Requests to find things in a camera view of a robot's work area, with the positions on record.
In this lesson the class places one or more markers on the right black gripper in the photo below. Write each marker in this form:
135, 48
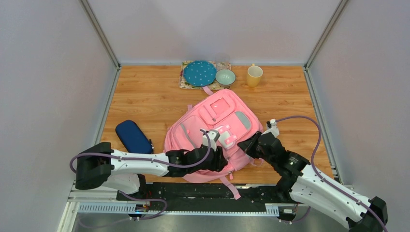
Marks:
247, 146

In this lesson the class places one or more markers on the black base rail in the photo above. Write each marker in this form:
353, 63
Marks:
212, 197

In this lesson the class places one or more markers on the yellow mug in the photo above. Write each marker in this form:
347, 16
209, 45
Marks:
254, 75

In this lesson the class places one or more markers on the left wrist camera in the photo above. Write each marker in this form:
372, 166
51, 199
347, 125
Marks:
210, 138

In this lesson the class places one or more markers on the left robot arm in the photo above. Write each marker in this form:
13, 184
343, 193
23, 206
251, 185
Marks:
102, 166

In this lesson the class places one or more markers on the navy blue pencil case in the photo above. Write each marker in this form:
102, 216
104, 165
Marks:
133, 139

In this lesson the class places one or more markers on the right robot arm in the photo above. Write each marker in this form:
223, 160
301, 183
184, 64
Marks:
304, 183

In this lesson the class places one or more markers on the light green bowl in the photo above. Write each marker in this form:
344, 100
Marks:
225, 77

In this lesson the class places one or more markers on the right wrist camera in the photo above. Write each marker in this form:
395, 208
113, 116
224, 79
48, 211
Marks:
271, 127

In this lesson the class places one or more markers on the clear drinking glass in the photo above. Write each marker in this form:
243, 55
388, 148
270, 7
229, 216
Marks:
222, 61

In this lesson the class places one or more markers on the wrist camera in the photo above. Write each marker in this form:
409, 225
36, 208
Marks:
271, 127
210, 138

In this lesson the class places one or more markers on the pink student backpack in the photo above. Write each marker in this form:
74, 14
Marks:
224, 112

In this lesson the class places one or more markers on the blue polka dot plate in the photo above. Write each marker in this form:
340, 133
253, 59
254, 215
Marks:
199, 73

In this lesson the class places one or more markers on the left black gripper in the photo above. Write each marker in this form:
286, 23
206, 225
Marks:
219, 162

